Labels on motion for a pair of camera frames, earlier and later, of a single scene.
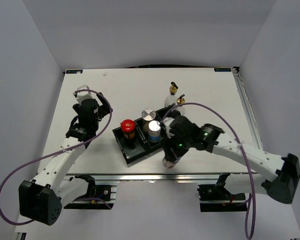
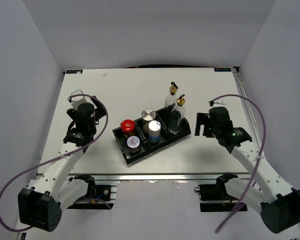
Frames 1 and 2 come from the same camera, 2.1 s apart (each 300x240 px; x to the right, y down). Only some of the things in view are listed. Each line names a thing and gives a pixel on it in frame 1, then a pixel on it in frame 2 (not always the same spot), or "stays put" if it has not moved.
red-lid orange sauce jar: x=128 y=127 stays put
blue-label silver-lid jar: x=154 y=131 stays put
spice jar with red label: x=168 y=164 -> x=133 y=143
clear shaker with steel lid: x=147 y=115 stays put
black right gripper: x=168 y=144 -> x=202 y=119
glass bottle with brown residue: x=172 y=98 stays put
